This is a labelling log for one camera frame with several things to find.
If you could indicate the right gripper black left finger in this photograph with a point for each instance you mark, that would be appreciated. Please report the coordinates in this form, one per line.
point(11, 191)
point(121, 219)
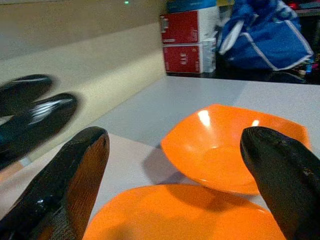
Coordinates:
point(50, 190)

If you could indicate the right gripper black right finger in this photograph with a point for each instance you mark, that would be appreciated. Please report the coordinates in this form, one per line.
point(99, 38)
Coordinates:
point(287, 180)

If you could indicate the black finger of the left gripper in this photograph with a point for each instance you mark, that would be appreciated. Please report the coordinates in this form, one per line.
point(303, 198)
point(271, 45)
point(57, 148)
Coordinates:
point(22, 90)
point(37, 122)

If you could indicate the beige cushioned bench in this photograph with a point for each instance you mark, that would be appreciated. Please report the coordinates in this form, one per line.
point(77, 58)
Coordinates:
point(87, 67)

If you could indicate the orange square plastic bowl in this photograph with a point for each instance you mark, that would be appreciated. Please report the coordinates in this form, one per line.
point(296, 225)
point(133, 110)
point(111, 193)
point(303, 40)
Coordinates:
point(207, 155)

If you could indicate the orange plastic plate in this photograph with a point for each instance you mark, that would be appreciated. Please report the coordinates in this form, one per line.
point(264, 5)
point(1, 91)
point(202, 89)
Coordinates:
point(175, 217)

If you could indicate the blue bag with white trim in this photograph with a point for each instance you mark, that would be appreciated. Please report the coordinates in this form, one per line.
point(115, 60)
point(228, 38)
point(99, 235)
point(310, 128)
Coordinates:
point(272, 42)

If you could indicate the small white box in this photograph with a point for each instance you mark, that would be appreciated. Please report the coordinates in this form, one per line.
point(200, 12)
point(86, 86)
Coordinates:
point(209, 55)

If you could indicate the small red carton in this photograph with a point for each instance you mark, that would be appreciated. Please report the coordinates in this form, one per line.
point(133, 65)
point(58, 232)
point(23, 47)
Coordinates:
point(181, 58)

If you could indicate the large red and white carton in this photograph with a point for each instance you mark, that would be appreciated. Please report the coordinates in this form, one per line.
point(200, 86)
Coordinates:
point(180, 27)

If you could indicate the blue carton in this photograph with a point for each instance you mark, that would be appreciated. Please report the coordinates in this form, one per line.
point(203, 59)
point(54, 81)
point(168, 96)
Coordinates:
point(190, 5)

